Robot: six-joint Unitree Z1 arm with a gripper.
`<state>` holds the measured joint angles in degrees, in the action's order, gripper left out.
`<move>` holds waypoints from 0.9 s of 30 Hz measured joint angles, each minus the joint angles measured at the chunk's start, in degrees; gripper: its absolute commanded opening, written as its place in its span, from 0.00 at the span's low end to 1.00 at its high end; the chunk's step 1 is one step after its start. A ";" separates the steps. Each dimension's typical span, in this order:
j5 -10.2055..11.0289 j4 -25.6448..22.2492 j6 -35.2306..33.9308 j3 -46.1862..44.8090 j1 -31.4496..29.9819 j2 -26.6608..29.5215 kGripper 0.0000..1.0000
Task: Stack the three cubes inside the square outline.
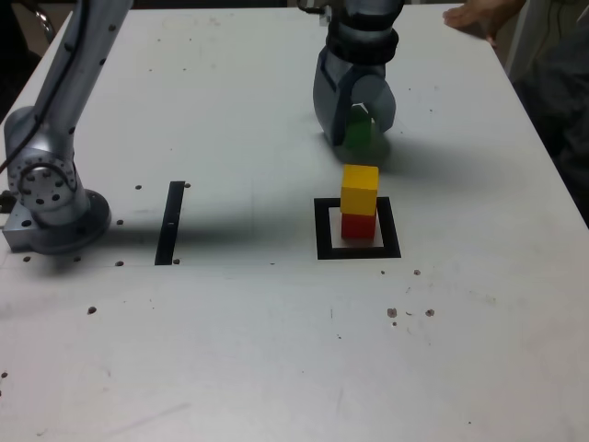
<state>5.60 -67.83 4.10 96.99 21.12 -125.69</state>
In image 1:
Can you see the person's forearm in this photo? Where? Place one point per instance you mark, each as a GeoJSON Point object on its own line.
{"type": "Point", "coordinates": [514, 4]}

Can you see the yellow cube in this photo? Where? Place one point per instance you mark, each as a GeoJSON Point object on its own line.
{"type": "Point", "coordinates": [359, 193]}

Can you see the green cube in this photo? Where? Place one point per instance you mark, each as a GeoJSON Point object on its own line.
{"type": "Point", "coordinates": [359, 133]}

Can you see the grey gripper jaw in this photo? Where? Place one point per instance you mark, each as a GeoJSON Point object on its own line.
{"type": "Point", "coordinates": [384, 106]}
{"type": "Point", "coordinates": [329, 101]}

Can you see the chrome tube frame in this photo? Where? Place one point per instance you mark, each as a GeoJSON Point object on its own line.
{"type": "Point", "coordinates": [46, 23]}

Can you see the person's hand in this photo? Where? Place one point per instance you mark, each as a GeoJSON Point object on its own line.
{"type": "Point", "coordinates": [478, 16]}

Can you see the black tape strip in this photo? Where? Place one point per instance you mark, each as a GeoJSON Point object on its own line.
{"type": "Point", "coordinates": [169, 207]}

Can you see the black tape square outline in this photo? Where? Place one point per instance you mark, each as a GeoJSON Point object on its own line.
{"type": "Point", "coordinates": [322, 230]}

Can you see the red cube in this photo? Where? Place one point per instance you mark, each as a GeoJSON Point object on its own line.
{"type": "Point", "coordinates": [359, 228]}

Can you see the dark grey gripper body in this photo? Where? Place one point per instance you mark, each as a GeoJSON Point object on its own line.
{"type": "Point", "coordinates": [368, 69]}

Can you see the person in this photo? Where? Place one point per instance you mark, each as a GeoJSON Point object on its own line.
{"type": "Point", "coordinates": [566, 115]}

